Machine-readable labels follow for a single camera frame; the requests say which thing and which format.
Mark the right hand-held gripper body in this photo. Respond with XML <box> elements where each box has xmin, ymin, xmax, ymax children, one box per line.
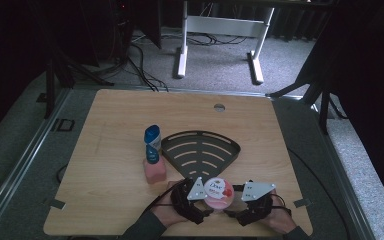
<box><xmin>240</xmin><ymin>180</ymin><xmax>278</xmax><ymax>227</ymax></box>

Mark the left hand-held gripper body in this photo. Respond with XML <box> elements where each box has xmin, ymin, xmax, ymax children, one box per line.
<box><xmin>169</xmin><ymin>176</ymin><xmax>206</xmax><ymax>222</ymax></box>

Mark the pink round jar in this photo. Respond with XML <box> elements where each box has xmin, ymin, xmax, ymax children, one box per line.
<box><xmin>202</xmin><ymin>176</ymin><xmax>236</xmax><ymax>211</ymax></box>

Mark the pink pump bottle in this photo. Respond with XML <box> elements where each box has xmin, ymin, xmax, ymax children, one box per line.
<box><xmin>142</xmin><ymin>144</ymin><xmax>168</xmax><ymax>185</ymax></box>

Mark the black fan-shaped corner shelf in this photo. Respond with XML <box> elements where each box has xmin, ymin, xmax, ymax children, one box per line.
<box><xmin>160</xmin><ymin>130</ymin><xmax>242</xmax><ymax>186</ymax></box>

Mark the white bottle with blue cap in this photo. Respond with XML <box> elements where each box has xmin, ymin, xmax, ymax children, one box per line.
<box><xmin>143</xmin><ymin>124</ymin><xmax>163</xmax><ymax>156</ymax></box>

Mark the person's left hand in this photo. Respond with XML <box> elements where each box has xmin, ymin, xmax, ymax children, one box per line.
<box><xmin>150</xmin><ymin>180</ymin><xmax>190</xmax><ymax>229</ymax></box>

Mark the person's right hand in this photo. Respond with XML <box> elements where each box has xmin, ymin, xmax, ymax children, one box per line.
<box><xmin>262</xmin><ymin>189</ymin><xmax>298</xmax><ymax>235</ymax></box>

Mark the black metal stand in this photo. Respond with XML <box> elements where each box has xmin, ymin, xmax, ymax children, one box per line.
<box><xmin>265</xmin><ymin>66</ymin><xmax>348</xmax><ymax>135</ymax></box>
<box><xmin>43</xmin><ymin>49</ymin><xmax>115</xmax><ymax>120</ymax></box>

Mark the dark pleated curtain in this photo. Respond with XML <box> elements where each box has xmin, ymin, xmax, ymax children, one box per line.
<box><xmin>267</xmin><ymin>5</ymin><xmax>331</xmax><ymax>43</ymax></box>

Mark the black equipment rack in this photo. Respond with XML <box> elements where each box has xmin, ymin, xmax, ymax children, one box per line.
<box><xmin>79</xmin><ymin>0</ymin><xmax>163</xmax><ymax>65</ymax></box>

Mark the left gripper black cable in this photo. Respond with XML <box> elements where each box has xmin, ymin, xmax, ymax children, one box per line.
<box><xmin>55</xmin><ymin>163</ymin><xmax>188</xmax><ymax>216</ymax></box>

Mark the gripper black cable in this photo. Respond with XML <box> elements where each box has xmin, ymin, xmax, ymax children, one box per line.
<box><xmin>55</xmin><ymin>163</ymin><xmax>188</xmax><ymax>216</ymax></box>
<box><xmin>269</xmin><ymin>148</ymin><xmax>352</xmax><ymax>240</ymax></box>

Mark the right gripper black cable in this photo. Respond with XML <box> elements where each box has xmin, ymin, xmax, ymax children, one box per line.
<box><xmin>269</xmin><ymin>148</ymin><xmax>352</xmax><ymax>240</ymax></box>

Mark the metal platform rail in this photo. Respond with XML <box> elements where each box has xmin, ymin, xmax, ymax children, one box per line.
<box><xmin>0</xmin><ymin>87</ymin><xmax>73</xmax><ymax>234</ymax></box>
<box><xmin>309</xmin><ymin>99</ymin><xmax>378</xmax><ymax>240</ymax></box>
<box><xmin>69</xmin><ymin>84</ymin><xmax>314</xmax><ymax>101</ymax></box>

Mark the black floor cable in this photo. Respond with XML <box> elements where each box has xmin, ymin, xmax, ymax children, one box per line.
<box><xmin>126</xmin><ymin>42</ymin><xmax>170</xmax><ymax>93</ymax></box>
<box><xmin>185</xmin><ymin>31</ymin><xmax>248</xmax><ymax>47</ymax></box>

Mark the black rectangular bracket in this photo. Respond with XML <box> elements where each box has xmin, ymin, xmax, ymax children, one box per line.
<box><xmin>50</xmin><ymin>117</ymin><xmax>76</xmax><ymax>133</ymax></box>

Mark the white metal desk frame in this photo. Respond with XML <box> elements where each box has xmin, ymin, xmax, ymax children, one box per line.
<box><xmin>175</xmin><ymin>0</ymin><xmax>276</xmax><ymax>85</ymax></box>

